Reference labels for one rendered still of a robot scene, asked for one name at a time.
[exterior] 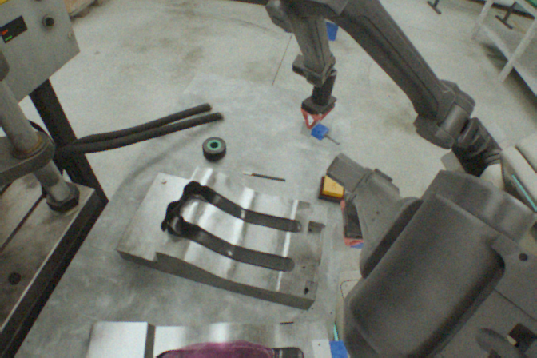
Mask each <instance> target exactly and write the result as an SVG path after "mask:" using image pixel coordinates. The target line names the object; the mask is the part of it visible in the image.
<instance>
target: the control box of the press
mask: <svg viewBox="0 0 537 358"><path fill-rule="evenodd" d="M0 49H1V50H2V52H3V54H4V56H5V58H6V60H7V61H8V63H9V65H10V71H9V73H8V74H7V76H6V77H5V78H4V79H5V81H6V83H7V85H8V86H9V87H10V90H11V92H12V94H13V95H14V97H15V99H16V100H17V102H18V103H19V102H20V101H22V100H23V99H24V98H25V97H26V96H29V97H30V100H31V101H32V103H33V105H34V107H35V109H36V110H37V112H38V114H39V116H40V118H41V119H42V122H43V123H44V125H45V127H46V129H47V130H48V132H49V134H50V136H51V137H52V139H53V140H52V139H51V137H50V136H49V134H48V133H47V132H46V131H45V130H44V129H43V128H42V127H41V126H40V125H38V124H37V123H35V122H34V121H31V120H28V121H29V123H30V124H31V126H32V127H33V128H34V129H36V130H37V131H38V132H43V133H45V134H46V135H47V136H48V137H49V139H50V140H51V142H52V144H53V145H54V148H55V151H56V150H58V149H60V148H62V147H65V146H67V145H69V144H70V143H71V142H73V141H75V140H77V137H76V135H75V133H74V131H73V129H72V127H71V125H70V122H69V120H68V118H67V116H66V114H65V112H64V110H63V108H62V105H61V103H60V101H59V100H58V96H57V94H56V93H55V91H54V88H53V86H52V84H51V82H50V80H49V78H50V76H52V75H53V74H54V73H55V72H57V71H58V70H59V69H61V68H62V67H63V66H64V65H65V64H66V63H67V62H68V61H70V60H71V59H72V58H74V57H75V56H76V55H77V54H79V53H80V52H81V51H80V49H79V46H78V42H77V39H76V37H75V34H74V30H73V27H72V25H71V22H70V18H69V15H68V12H67V9H66V5H65V3H64V0H0ZM64 170H65V171H66V173H67V175H68V177H69V179H70V180H71V182H73V183H76V184H77V183H78V184H79V185H83V186H86V187H89V188H91V189H95V191H96V193H97V195H98V196H99V198H100V200H99V201H100V202H101V203H102V204H103V206H104V208H105V207H106V206H107V204H108V203H109V199H108V197H107V196H106V195H105V192H104V190H103V188H102V187H101V184H100V182H99V180H98V179H97V177H96V175H95V173H94V171H93V169H92V167H91V165H90V163H89V161H88V159H87V157H86V155H85V154H78V155H71V156H70V158H69V159H68V161H67V162H66V165H65V168H64ZM75 179H76V180H75Z"/></svg>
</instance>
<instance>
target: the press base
mask: <svg viewBox="0 0 537 358"><path fill-rule="evenodd" d="M103 210H104V206H103V204H102V203H101V202H100V201H99V202H98V203H97V204H96V206H95V207H94V209H93V211H92V212H91V214H90V215H89V216H88V218H87V219H86V221H85V223H84V224H83V226H82V227H81V229H80V230H79V232H78V234H77V235H76V237H75V238H74V240H73V241H72V243H71V244H70V246H69V248H68V249H67V250H66V252H65V254H64V255H63V257H62V258H61V260H60V261H59V263H58V265H57V266H56V268H55V270H54V271H53V272H52V274H51V276H50V278H49V279H48V281H47V282H46V284H45V285H44V287H43V289H42V290H41V292H40V293H39V295H38V297H37V298H36V300H35V302H34V303H33V305H32V306H31V308H30V310H29V312H28V313H27V314H26V316H25V318H24V319H23V321H22V323H21V324H20V326H19V327H18V330H17V331H16V333H15V334H14V336H13V337H12V339H11V341H10V342H9V344H8V345H7V347H6V349H5V351H4V352H3V354H2V355H1V357H0V358H14V357H15V355H16V353H17V352H18V350H19V349H20V347H21V345H22V343H23V341H24V339H25V338H26V336H27V335H28V333H29V331H30V330H31V328H32V326H33V325H34V322H35V321H36V319H37V318H38V316H39V314H40V313H41V311H42V310H43V308H44V306H45V304H46V302H47V301H48V299H49V298H50V296H51V294H52V292H53V291H54V289H55V288H56V286H57V285H58V282H59V281H60V280H61V278H62V276H63V274H64V273H65V271H66V270H67V268H68V266H69V265H70V263H71V261H72V260H73V258H74V256H75V255H76V253H77V252H78V250H79V249H80V247H81V245H82V244H83V242H84V240H85V239H86V237H87V236H88V234H89V232H90V230H91V229H92V228H93V226H94V224H95V223H96V221H97V219H98V218H99V217H100V215H101V213H102V212H103Z"/></svg>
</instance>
